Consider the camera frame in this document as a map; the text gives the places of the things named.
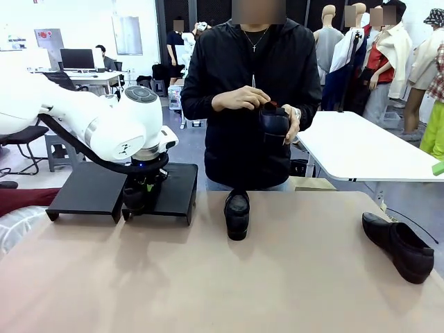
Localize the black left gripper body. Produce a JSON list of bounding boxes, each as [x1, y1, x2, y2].
[[133, 170, 164, 190]]

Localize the black buckle strap shoe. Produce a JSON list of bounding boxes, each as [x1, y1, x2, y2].
[[259, 102, 292, 147]]

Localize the person's right forearm black sleeve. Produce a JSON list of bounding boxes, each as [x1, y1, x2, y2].
[[180, 88, 218, 121]]

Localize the person's left forearm black sleeve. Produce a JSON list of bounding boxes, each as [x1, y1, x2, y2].
[[294, 93, 323, 133]]

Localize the black shoe stand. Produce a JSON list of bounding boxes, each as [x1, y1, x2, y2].
[[45, 162, 128, 223], [121, 162, 199, 226]]

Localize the person's right hand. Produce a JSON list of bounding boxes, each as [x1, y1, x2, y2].
[[211, 85, 271, 112]]

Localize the person's left hand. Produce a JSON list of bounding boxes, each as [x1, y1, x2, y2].
[[280, 103, 302, 147]]

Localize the neon green trousers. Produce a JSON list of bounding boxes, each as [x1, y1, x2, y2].
[[419, 101, 444, 162]]

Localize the grey plastic basket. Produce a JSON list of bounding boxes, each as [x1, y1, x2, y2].
[[377, 110, 404, 130]]

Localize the white side table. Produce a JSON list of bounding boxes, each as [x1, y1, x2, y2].
[[296, 110, 444, 182]]

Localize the translucent storage box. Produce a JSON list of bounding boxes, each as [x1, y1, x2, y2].
[[167, 85, 183, 112]]

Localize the grey plastic stool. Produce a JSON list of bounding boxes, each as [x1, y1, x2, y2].
[[44, 133, 87, 173]]

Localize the black chunky loafer grey insole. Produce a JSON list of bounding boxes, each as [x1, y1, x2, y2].
[[223, 189, 251, 241]]

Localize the person in black jacket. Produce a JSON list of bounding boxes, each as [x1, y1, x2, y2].
[[180, 19, 323, 191]]

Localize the black bag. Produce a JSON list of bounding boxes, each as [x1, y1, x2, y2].
[[151, 63, 171, 83]]

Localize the mannequin in beige jacket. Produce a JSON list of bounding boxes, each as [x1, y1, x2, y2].
[[404, 20, 444, 139]]

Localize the white office desk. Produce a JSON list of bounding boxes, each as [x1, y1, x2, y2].
[[29, 70, 125, 96]]

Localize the seated person at desk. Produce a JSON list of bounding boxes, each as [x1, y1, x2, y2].
[[96, 44, 119, 73]]

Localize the mannequin red top cream jacket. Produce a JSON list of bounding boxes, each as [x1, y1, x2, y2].
[[362, 0, 413, 121]]

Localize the black office chair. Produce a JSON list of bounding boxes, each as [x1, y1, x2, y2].
[[0, 124, 49, 176], [44, 71, 87, 93]]

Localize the cardboard box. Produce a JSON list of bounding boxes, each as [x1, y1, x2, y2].
[[289, 176, 338, 192]]

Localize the white monitor back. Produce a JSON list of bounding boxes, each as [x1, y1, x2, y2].
[[91, 47, 105, 71]]

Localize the dark red cloth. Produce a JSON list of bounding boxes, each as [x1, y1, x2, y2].
[[0, 187, 60, 219]]

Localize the standing person dark clothes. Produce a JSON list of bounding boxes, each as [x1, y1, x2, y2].
[[165, 19, 185, 87]]

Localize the white plastic wrap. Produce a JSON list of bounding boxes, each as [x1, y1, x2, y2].
[[0, 205, 49, 259]]

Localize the black computer monitor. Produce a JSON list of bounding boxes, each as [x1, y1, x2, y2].
[[60, 48, 96, 71]]

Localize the black crate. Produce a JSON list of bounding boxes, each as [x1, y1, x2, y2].
[[290, 158, 316, 178]]

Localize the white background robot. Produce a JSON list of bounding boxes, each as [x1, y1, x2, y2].
[[180, 30, 199, 76]]

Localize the mannequin in white navy jacket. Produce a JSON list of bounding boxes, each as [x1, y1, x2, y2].
[[328, 2, 369, 112]]

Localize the patterned bucket hat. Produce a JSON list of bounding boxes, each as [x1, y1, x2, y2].
[[423, 8, 444, 26]]

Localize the grey panel with red signs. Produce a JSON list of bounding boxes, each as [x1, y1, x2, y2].
[[33, 28, 65, 70]]

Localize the mannequin in grey tank top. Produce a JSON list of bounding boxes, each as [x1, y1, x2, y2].
[[314, 4, 345, 86]]

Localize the thick black arm hose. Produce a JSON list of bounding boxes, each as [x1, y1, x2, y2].
[[37, 112, 170, 175]]

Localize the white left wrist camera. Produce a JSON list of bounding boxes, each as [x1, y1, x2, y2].
[[157, 125, 180, 152]]

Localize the thin black cable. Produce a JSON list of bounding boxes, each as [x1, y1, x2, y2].
[[386, 207, 438, 244]]

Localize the wall poster board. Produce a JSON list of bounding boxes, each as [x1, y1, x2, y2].
[[111, 15, 144, 56]]

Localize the silver cross necklace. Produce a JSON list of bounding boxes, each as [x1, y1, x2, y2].
[[242, 26, 271, 53]]

